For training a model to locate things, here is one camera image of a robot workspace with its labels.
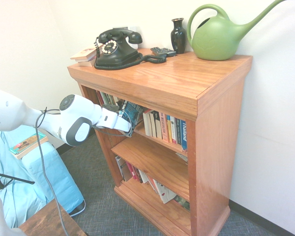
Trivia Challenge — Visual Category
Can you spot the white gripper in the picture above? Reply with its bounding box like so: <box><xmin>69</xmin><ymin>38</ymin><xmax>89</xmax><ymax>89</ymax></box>
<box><xmin>96</xmin><ymin>109</ymin><xmax>134</xmax><ymax>138</ymax></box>

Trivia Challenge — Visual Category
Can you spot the Darwin's Radio paperback book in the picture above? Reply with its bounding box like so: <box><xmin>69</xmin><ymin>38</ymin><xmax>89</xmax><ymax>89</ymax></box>
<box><xmin>117</xmin><ymin>99</ymin><xmax>148</xmax><ymax>138</ymax></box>

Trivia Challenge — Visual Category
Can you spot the white paperback book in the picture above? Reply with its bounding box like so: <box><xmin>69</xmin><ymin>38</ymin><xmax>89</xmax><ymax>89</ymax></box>
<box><xmin>142</xmin><ymin>109</ymin><xmax>154</xmax><ymax>137</ymax></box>

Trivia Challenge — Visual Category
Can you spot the green striped spine book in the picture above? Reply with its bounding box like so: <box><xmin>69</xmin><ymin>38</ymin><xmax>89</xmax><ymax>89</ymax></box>
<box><xmin>104</xmin><ymin>92</ymin><xmax>119</xmax><ymax>106</ymax></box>

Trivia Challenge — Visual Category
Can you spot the black spine book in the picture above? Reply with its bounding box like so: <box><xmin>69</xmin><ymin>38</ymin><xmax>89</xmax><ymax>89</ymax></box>
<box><xmin>151</xmin><ymin>111</ymin><xmax>163</xmax><ymax>139</ymax></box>

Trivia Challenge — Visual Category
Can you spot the dark red spine book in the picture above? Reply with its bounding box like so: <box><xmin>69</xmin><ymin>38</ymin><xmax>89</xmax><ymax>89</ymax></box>
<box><xmin>96</xmin><ymin>90</ymin><xmax>106</xmax><ymax>106</ymax></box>

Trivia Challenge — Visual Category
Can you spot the salmon Washington book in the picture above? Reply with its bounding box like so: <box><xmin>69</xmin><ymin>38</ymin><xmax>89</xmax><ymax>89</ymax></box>
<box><xmin>159</xmin><ymin>112</ymin><xmax>170</xmax><ymax>143</ymax></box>

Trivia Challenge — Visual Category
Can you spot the yellow spine book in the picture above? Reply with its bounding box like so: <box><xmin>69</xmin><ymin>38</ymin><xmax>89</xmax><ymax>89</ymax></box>
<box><xmin>166</xmin><ymin>115</ymin><xmax>174</xmax><ymax>144</ymax></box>

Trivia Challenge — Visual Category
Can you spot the grey cover book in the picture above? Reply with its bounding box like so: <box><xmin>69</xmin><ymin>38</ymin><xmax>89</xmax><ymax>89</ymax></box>
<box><xmin>115</xmin><ymin>155</ymin><xmax>133</xmax><ymax>183</ymax></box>

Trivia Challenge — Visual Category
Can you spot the dark blue spine book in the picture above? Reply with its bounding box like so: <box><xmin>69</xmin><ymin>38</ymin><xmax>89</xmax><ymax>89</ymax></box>
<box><xmin>175</xmin><ymin>118</ymin><xmax>183</xmax><ymax>146</ymax></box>

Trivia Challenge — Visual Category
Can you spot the blue Thailand guide book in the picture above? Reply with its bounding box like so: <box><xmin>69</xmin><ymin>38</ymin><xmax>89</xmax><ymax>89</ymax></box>
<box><xmin>180</xmin><ymin>119</ymin><xmax>188</xmax><ymax>151</ymax></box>

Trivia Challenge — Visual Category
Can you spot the dark green cover book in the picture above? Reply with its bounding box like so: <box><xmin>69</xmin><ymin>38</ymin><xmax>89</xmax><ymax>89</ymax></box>
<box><xmin>173</xmin><ymin>194</ymin><xmax>191</xmax><ymax>212</ymax></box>

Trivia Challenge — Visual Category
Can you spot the teal cover paperback book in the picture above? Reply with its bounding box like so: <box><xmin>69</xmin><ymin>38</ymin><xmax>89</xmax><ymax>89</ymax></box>
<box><xmin>9</xmin><ymin>132</ymin><xmax>49</xmax><ymax>160</ymax></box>

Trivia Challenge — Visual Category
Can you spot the thin white paperback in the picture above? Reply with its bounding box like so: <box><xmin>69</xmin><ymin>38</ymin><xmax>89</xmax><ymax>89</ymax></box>
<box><xmin>137</xmin><ymin>169</ymin><xmax>149</xmax><ymax>184</ymax></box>

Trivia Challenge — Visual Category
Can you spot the black rotary telephone base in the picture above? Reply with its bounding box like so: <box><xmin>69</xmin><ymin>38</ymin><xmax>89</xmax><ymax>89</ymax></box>
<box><xmin>95</xmin><ymin>39</ymin><xmax>145</xmax><ymax>67</ymax></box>

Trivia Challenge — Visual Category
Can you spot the black rotary telephone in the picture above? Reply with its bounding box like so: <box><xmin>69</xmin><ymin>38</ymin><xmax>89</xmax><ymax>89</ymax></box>
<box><xmin>93</xmin><ymin>36</ymin><xmax>168</xmax><ymax>71</ymax></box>

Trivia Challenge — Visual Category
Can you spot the white illustrated paperback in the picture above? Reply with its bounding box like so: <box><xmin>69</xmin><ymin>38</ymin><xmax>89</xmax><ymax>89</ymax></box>
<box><xmin>153</xmin><ymin>179</ymin><xmax>177</xmax><ymax>205</ymax></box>

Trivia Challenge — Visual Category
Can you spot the black remote control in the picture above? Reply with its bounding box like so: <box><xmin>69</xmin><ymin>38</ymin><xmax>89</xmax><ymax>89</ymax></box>
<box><xmin>150</xmin><ymin>46</ymin><xmax>177</xmax><ymax>58</ymax></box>

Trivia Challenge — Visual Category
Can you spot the paperback with pink white cover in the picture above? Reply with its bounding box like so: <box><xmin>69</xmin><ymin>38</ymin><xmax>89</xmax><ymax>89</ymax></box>
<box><xmin>70</xmin><ymin>44</ymin><xmax>103</xmax><ymax>62</ymax></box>

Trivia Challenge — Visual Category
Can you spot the wooden bookshelf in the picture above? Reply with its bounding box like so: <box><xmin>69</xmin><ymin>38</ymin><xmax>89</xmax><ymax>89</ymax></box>
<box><xmin>67</xmin><ymin>48</ymin><xmax>253</xmax><ymax>236</ymax></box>

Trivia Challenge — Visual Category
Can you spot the black telephone handset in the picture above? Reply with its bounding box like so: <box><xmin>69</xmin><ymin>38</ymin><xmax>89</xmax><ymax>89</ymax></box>
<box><xmin>98</xmin><ymin>28</ymin><xmax>143</xmax><ymax>45</ymax></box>

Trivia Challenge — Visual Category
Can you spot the blue covered seat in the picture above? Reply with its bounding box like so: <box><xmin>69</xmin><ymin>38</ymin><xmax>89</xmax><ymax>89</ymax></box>
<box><xmin>0</xmin><ymin>127</ymin><xmax>87</xmax><ymax>228</ymax></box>

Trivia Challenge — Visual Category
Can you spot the black glossy vase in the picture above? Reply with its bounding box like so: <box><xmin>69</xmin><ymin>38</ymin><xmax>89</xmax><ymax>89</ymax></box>
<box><xmin>171</xmin><ymin>18</ymin><xmax>187</xmax><ymax>55</ymax></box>

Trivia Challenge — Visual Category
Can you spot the dark wood table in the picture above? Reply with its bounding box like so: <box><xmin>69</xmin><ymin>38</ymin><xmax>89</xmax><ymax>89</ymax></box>
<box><xmin>18</xmin><ymin>198</ymin><xmax>88</xmax><ymax>236</ymax></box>

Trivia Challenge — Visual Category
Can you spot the green plastic watering can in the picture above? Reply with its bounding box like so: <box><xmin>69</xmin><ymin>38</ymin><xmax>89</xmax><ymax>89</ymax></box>
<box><xmin>186</xmin><ymin>0</ymin><xmax>289</xmax><ymax>61</ymax></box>

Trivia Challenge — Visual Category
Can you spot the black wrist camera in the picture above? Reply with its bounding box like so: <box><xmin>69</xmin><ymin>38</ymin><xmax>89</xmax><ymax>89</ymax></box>
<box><xmin>102</xmin><ymin>104</ymin><xmax>120</xmax><ymax>114</ymax></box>

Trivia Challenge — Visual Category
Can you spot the grey cable along arm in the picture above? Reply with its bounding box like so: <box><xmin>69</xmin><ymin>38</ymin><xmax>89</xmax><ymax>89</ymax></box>
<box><xmin>35</xmin><ymin>106</ymin><xmax>129</xmax><ymax>236</ymax></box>

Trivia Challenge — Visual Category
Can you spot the black camera tripod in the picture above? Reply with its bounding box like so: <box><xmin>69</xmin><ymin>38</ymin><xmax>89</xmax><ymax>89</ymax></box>
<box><xmin>0</xmin><ymin>171</ymin><xmax>36</xmax><ymax>194</ymax></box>

